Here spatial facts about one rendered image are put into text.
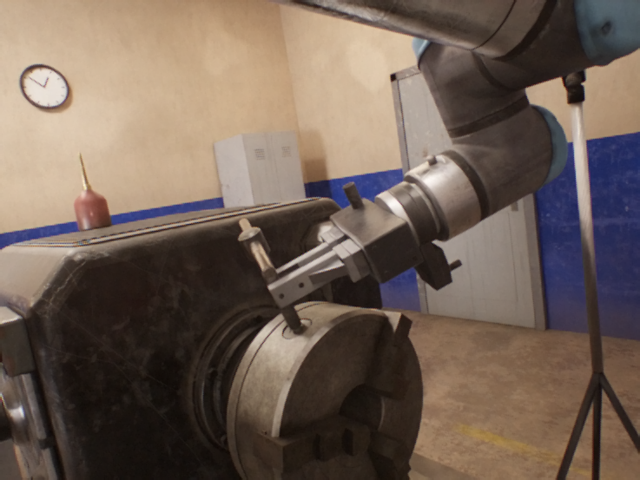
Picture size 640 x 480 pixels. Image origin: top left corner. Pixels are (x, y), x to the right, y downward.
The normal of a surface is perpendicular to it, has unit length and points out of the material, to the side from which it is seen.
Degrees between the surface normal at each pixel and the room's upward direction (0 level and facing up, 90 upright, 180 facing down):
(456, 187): 76
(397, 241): 100
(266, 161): 90
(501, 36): 152
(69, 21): 90
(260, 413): 66
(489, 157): 60
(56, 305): 83
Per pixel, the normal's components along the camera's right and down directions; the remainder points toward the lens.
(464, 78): -0.68, 0.71
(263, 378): -0.65, -0.49
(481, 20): 0.11, 0.87
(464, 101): -0.57, 0.47
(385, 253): 0.23, 0.26
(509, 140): -0.06, 0.28
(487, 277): -0.73, 0.21
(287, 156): 0.66, 0.00
